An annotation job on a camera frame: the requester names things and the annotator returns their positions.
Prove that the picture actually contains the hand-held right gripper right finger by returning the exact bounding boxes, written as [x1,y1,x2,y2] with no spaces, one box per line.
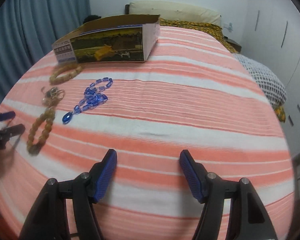
[179,149,278,240]

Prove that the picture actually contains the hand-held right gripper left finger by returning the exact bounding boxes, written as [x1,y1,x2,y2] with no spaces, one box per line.
[19,149,118,240]

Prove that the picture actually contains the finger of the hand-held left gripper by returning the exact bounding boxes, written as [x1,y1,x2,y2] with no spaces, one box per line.
[0,124,26,140]
[0,111,16,127]

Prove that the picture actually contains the brown bead bracelet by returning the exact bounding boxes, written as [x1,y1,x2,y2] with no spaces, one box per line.
[26,106,56,155]

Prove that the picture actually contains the silver keychain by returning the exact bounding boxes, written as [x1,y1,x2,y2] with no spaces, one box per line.
[41,87,65,105]

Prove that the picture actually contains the beige wooden bead bracelet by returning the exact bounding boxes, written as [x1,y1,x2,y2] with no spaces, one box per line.
[49,63,83,85]

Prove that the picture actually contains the blue crystal bead necklace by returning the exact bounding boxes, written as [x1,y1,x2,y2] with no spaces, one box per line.
[62,77,113,125]

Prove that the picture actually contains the printed cardboard box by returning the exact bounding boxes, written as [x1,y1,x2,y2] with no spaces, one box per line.
[52,14,161,64]

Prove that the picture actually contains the pink white striped blanket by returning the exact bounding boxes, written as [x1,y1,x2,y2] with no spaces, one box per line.
[0,26,295,240]

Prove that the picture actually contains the blue curtain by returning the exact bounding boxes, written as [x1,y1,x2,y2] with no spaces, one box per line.
[0,0,92,108]

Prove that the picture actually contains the grey checked pillow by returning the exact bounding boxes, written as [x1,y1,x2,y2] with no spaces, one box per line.
[234,53,287,109]

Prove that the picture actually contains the dark wooden nightstand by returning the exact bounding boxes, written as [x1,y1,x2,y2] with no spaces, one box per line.
[226,37,242,53]

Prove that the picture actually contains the white wardrobe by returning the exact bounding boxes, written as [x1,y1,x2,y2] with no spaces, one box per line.
[240,0,300,180]

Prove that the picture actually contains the cream padded headboard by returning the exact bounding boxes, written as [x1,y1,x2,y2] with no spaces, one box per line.
[125,1,222,25]

